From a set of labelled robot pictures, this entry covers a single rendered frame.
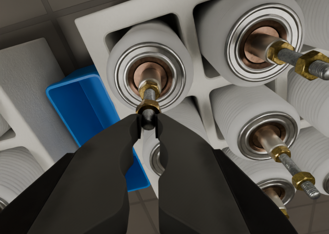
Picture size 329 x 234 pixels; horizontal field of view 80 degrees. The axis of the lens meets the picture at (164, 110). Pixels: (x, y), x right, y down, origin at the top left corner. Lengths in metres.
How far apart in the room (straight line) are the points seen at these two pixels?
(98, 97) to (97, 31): 0.26
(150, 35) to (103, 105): 0.34
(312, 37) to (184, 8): 0.15
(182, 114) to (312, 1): 0.20
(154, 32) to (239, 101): 0.14
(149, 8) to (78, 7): 0.23
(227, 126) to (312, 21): 0.15
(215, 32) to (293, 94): 0.18
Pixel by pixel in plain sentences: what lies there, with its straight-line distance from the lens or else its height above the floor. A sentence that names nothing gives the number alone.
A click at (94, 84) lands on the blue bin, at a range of 0.50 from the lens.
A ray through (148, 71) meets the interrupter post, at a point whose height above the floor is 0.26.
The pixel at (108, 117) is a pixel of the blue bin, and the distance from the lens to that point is 0.53.
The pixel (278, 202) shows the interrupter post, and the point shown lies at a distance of 0.36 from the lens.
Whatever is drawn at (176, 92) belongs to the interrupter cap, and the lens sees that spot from 0.22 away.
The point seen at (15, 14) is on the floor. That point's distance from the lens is 0.53.
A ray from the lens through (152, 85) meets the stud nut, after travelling 0.17.
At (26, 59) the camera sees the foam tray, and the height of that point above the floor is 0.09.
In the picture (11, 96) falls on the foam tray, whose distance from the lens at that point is 0.38.
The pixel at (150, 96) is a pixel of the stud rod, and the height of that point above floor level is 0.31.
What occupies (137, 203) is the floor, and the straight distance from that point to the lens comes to 0.77.
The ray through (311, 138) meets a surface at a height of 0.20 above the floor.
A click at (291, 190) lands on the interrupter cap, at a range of 0.38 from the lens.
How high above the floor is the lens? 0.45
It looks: 61 degrees down
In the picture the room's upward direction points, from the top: 175 degrees clockwise
